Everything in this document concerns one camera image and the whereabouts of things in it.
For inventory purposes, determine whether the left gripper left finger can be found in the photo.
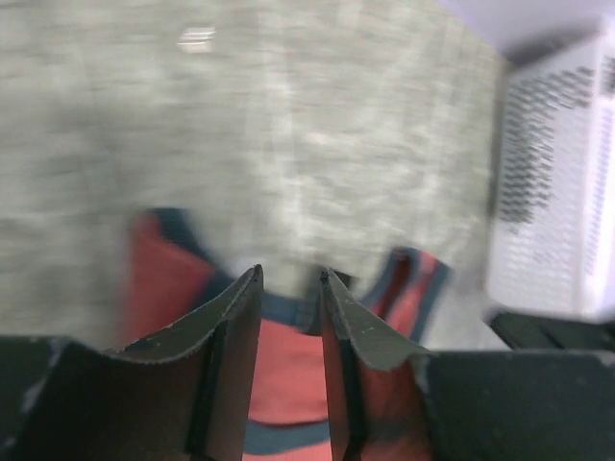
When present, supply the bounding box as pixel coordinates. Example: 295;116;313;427
1;267;263;460

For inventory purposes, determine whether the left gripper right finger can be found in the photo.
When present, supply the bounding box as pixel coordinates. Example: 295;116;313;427
319;270;614;460

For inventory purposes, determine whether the rust red tank top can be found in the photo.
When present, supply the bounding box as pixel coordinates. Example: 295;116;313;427
124;207;450;460

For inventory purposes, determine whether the white plastic laundry basket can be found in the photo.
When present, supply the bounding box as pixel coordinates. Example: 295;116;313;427
486;30;614;320

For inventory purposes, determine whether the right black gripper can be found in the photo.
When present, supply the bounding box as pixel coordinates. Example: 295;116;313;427
487;311;614;352

